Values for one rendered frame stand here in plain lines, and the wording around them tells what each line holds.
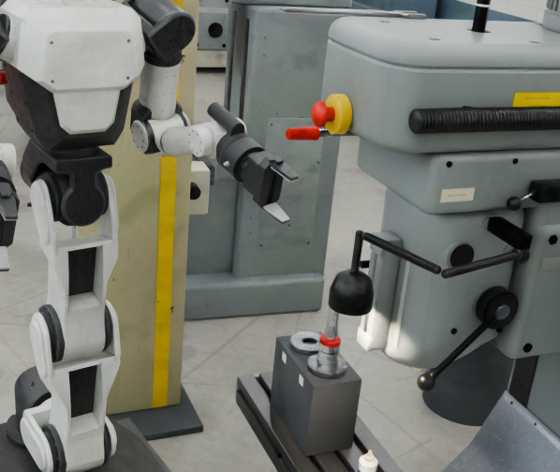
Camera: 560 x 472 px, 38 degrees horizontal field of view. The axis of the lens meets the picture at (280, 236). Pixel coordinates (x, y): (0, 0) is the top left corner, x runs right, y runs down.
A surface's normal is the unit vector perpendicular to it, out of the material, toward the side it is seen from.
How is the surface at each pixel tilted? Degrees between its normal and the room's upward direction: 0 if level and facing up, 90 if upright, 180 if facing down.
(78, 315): 100
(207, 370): 0
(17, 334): 0
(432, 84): 90
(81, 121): 90
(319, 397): 90
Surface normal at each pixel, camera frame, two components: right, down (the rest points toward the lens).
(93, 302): 0.18, -0.84
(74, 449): 0.56, 0.30
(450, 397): -0.59, 0.33
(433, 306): -0.10, 0.38
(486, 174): 0.38, 0.39
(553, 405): -0.92, 0.07
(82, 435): 0.53, 0.52
